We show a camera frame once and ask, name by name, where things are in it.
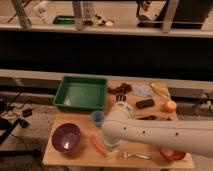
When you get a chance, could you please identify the red orange pepper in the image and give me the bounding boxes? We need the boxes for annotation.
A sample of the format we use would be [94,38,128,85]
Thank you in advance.
[90,135,108,157]

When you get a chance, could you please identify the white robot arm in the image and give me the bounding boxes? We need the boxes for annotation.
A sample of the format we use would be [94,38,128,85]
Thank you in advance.
[102,102,213,158]

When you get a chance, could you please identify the green plastic tray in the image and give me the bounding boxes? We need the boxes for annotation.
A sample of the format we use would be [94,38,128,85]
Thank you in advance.
[53,76,108,111]

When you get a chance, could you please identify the distant green tray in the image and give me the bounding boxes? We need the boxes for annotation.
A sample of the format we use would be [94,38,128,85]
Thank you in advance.
[53,15,75,25]

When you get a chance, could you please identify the silver fork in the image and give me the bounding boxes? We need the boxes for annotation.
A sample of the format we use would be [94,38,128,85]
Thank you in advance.
[122,152,152,160]

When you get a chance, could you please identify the blue cup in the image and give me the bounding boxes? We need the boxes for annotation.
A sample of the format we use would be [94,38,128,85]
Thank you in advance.
[91,110,104,127]

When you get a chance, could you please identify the purple bowl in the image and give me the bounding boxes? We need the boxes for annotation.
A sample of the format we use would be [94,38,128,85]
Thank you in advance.
[51,123,81,154]

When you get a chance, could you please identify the orange bowl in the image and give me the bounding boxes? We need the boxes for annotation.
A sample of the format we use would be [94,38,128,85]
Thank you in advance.
[159,148,186,161]

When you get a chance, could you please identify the small metal whisk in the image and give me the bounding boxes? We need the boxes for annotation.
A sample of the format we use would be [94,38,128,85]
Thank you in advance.
[116,94,126,102]

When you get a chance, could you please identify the black rectangular block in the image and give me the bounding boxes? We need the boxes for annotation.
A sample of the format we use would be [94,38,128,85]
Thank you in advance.
[136,99,155,109]

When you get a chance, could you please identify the dark red grapes bunch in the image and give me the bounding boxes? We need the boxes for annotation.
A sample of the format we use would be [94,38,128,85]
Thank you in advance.
[108,83,132,95]

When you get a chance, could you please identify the light blue cloth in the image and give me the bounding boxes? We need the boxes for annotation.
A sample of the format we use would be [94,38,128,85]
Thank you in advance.
[132,85,153,97]

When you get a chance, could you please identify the orange round fruit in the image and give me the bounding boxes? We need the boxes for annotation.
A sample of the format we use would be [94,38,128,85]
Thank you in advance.
[164,100,177,113]

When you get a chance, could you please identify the wooden spoon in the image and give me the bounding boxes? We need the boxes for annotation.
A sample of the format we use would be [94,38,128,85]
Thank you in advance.
[150,82,170,100]

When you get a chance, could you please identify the black handled tool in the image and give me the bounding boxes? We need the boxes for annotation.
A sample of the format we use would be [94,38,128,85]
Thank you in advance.
[137,115,156,120]

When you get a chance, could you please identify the black cables on floor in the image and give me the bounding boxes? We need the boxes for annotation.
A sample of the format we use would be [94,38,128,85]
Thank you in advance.
[0,92,34,148]

